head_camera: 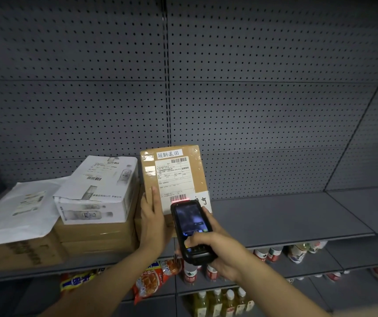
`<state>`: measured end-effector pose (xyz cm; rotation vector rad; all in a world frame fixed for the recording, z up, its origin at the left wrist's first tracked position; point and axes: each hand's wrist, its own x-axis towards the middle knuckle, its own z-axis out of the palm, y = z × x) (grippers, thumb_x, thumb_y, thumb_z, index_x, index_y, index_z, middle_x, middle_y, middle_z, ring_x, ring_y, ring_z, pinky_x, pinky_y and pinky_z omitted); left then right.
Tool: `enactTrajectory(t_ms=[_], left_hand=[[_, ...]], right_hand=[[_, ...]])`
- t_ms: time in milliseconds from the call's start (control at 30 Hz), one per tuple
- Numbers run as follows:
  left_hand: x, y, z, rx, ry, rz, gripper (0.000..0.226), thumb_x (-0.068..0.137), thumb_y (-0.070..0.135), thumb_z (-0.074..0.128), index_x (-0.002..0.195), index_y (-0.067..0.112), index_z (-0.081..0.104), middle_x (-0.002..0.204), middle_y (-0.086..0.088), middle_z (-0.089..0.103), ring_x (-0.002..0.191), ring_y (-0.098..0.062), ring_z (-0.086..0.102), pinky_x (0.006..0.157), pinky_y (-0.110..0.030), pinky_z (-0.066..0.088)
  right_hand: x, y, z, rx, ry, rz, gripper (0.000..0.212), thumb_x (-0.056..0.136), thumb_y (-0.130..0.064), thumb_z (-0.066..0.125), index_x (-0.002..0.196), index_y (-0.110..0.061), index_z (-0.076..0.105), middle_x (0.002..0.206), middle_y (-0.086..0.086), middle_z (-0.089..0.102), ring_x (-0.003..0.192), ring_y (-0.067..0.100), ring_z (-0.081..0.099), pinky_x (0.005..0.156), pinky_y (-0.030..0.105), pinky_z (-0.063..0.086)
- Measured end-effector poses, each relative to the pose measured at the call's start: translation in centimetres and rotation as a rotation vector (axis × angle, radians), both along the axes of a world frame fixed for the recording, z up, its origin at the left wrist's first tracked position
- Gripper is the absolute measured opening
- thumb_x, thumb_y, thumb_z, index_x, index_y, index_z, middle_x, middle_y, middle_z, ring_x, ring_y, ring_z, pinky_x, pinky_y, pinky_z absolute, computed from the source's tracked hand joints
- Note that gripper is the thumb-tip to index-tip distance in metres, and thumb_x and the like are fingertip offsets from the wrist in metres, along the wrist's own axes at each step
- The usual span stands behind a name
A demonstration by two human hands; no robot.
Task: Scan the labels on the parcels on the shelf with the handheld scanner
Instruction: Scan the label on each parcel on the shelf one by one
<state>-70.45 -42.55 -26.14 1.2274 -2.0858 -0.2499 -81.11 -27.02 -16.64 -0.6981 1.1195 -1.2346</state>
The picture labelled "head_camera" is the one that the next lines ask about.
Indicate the row of red label bottles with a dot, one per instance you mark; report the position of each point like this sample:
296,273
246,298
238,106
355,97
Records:
274,254

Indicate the person's right hand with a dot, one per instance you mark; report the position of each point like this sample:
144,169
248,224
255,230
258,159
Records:
232,257

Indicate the person's left forearm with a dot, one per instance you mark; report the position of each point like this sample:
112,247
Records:
103,287

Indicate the clear water bottle red label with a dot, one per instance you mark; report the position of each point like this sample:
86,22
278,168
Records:
190,277

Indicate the person's right forearm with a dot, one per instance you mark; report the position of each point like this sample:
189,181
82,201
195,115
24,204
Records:
274,293

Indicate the cluster of yellow drink bottles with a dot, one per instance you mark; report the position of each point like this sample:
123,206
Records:
215,305

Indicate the black handheld barcode scanner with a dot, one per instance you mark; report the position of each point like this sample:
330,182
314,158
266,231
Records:
189,221

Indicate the grey pegboard shelf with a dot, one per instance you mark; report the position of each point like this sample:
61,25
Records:
274,95

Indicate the white printed carton box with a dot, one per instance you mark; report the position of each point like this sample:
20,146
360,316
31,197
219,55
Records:
93,207

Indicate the person's left hand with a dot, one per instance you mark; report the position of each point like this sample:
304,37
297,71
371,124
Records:
152,227

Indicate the white mailer envelope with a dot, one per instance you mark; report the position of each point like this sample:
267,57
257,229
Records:
17,221

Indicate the brown box top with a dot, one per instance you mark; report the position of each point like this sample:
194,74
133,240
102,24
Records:
93,232

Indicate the pile of red snack packets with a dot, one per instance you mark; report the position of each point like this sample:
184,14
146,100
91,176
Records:
149,280

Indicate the row of small white bottles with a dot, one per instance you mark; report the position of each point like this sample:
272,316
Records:
334,276

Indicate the large brown printed carton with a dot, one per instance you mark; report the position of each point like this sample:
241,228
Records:
20,254

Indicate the small brown box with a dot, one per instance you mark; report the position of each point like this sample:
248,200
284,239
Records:
175,171

